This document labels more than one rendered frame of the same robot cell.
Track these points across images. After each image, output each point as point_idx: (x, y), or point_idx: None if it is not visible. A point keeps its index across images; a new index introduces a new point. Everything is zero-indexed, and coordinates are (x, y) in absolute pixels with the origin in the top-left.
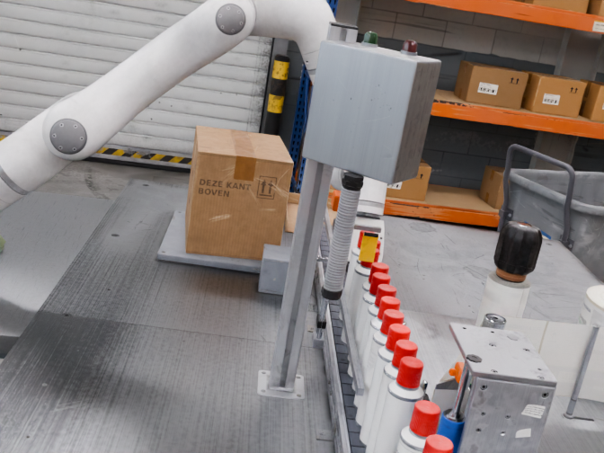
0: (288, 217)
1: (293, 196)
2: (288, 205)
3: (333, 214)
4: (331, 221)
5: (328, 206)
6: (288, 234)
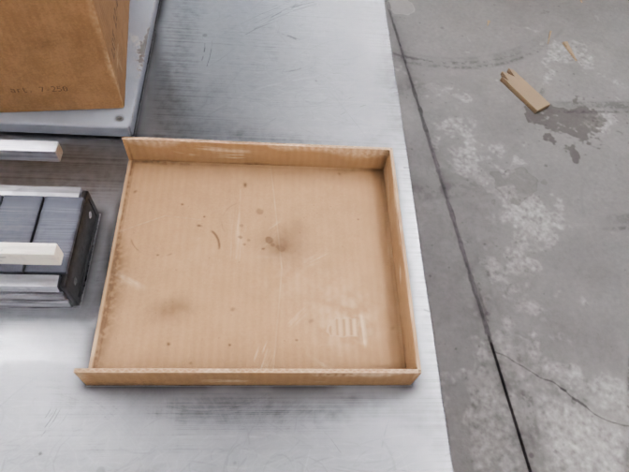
0: (243, 170)
1: (389, 172)
2: (359, 176)
3: (343, 292)
4: (264, 278)
5: (397, 276)
6: (116, 166)
